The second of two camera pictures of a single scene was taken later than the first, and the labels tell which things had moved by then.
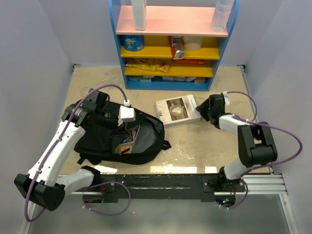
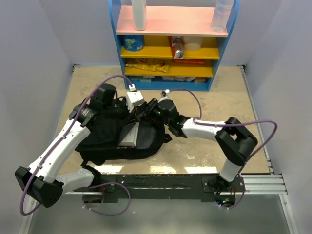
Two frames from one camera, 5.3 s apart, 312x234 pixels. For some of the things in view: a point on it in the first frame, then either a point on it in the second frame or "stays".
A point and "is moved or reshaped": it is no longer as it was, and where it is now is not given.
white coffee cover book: (177, 110) to (130, 139)
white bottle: (139, 7) stays
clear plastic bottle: (221, 15) stays
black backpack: (97, 145) is moved or reshaped
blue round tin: (133, 43) stays
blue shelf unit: (178, 50) stays
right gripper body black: (211, 111) to (153, 110)
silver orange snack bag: (177, 42) stays
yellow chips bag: (161, 67) stays
